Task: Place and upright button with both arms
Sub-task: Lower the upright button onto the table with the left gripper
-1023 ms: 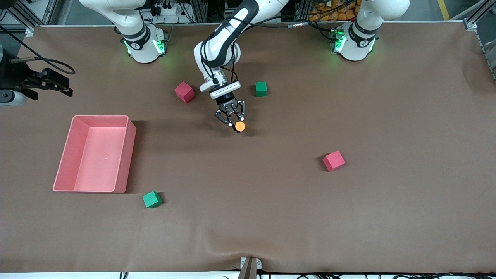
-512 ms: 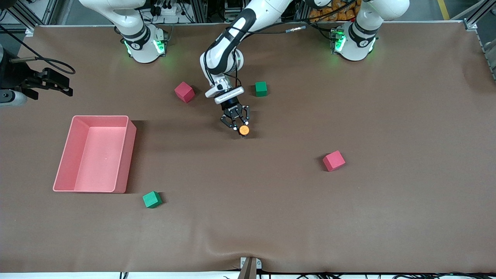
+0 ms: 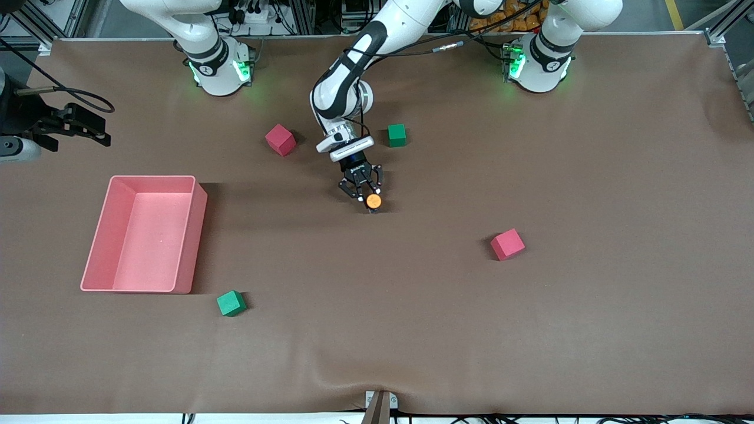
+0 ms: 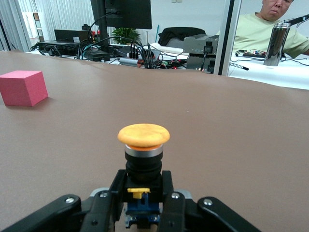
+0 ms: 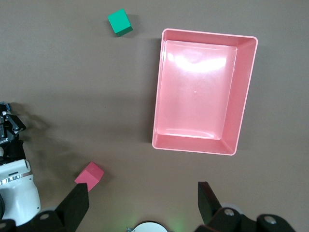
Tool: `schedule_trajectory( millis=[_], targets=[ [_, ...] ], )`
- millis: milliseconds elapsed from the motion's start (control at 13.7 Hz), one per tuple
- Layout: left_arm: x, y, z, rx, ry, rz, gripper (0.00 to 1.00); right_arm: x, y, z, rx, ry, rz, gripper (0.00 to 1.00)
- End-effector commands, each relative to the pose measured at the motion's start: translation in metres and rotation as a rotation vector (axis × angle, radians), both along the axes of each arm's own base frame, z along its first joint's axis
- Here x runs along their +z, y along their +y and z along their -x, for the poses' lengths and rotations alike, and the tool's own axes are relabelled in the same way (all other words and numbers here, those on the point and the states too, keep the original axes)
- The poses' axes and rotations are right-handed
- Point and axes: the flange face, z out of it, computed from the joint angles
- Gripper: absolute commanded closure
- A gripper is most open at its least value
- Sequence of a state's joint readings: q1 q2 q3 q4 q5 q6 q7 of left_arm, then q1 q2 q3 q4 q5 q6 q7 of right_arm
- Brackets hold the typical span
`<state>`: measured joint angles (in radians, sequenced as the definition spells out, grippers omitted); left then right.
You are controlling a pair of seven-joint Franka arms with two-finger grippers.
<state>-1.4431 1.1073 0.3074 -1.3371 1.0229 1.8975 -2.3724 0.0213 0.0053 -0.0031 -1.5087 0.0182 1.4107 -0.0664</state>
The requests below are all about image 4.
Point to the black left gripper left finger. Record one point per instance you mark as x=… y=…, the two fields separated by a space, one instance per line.
x=96 y=212

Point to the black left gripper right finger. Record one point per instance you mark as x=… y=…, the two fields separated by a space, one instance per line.
x=178 y=212

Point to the small black orange toy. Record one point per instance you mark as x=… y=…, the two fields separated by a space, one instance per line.
x=143 y=137

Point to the brown table mat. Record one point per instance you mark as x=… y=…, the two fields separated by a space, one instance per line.
x=217 y=145

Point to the red foam cube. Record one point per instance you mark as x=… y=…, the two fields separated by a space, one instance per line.
x=21 y=88

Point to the grey power supply box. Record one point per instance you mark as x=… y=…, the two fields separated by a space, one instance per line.
x=198 y=46

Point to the white desk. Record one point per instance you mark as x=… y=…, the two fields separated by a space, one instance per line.
x=277 y=75

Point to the black monitor stand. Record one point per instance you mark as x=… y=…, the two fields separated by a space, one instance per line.
x=103 y=41

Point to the small circuit board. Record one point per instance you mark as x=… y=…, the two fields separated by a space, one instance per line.
x=253 y=53

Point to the black equipment box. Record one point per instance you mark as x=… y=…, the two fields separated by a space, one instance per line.
x=70 y=36

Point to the green potted plant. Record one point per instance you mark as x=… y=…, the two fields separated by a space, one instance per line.
x=125 y=35

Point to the steel thermos bottle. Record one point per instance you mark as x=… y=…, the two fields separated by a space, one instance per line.
x=276 y=46

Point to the person in yellow shirt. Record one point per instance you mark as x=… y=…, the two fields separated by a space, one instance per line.
x=253 y=31

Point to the black computer monitor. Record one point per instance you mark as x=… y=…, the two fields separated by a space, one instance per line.
x=128 y=14

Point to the aluminium frame post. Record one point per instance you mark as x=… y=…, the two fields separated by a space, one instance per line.
x=224 y=36

